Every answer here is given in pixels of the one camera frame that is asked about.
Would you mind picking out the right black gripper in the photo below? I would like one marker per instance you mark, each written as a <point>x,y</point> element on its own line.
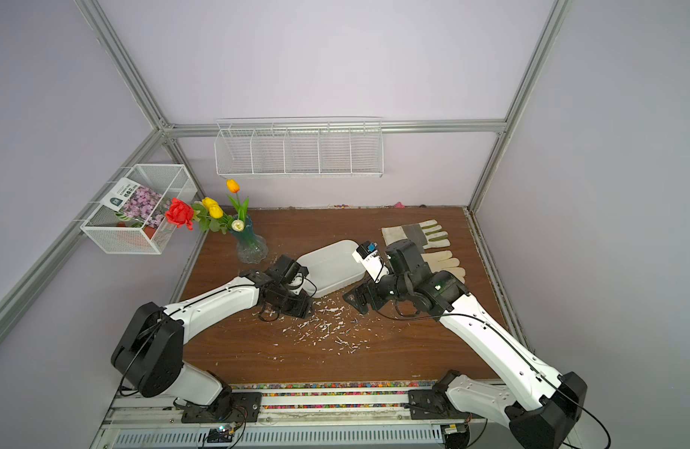
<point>360,302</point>

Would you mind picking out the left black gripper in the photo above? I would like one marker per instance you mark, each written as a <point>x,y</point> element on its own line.
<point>301,309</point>

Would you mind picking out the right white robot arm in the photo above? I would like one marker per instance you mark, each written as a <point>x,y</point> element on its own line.
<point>538,404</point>

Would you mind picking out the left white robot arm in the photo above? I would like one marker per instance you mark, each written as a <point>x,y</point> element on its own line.
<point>150,353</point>

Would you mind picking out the white plastic storage box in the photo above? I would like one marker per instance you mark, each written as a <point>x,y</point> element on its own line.
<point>331,268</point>

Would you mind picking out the glass vase with flowers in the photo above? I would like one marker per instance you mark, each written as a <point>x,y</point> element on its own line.
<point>210,216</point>

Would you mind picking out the beige canvas work glove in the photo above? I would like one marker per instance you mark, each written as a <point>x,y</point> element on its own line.
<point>445,261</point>

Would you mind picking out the grey striped work glove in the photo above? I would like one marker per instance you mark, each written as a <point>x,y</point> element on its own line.
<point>425,235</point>

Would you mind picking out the purple potted flowers with card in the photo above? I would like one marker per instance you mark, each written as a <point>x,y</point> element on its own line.
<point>136,206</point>

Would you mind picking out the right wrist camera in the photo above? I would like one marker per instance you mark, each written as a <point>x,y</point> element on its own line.
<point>367,254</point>

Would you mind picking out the long white wire shelf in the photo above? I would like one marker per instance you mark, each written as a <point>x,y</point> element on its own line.
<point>300,147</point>

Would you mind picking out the small white wire basket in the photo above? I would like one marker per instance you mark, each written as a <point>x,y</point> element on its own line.
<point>170,180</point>

